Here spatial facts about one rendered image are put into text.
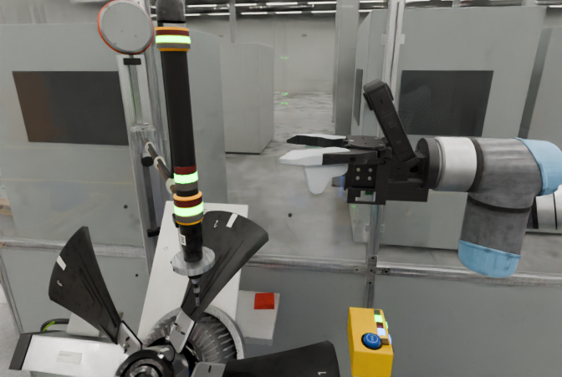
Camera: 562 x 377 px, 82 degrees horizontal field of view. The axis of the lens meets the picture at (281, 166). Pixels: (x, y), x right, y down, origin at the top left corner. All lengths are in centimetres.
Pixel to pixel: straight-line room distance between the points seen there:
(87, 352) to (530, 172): 95
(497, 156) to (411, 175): 10
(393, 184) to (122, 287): 146
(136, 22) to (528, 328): 184
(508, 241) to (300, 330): 121
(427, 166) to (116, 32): 98
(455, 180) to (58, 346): 93
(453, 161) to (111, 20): 101
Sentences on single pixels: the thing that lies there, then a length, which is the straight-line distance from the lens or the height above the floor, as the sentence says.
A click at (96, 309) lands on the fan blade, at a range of 84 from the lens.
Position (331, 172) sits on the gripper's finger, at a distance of 43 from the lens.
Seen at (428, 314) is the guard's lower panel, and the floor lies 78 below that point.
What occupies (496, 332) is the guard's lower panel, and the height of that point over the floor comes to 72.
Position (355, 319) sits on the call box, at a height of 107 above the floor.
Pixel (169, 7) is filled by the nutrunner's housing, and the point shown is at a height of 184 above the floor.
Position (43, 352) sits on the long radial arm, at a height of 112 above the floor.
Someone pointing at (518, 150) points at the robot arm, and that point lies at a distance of 51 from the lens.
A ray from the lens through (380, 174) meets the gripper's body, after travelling 45.
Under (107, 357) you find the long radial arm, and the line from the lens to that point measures 96.
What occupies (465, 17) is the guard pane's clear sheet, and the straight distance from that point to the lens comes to 126.
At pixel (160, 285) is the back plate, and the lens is 103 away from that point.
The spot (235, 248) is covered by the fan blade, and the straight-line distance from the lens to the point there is 70.
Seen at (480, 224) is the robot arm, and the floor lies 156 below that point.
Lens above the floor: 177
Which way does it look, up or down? 17 degrees down
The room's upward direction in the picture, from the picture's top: straight up
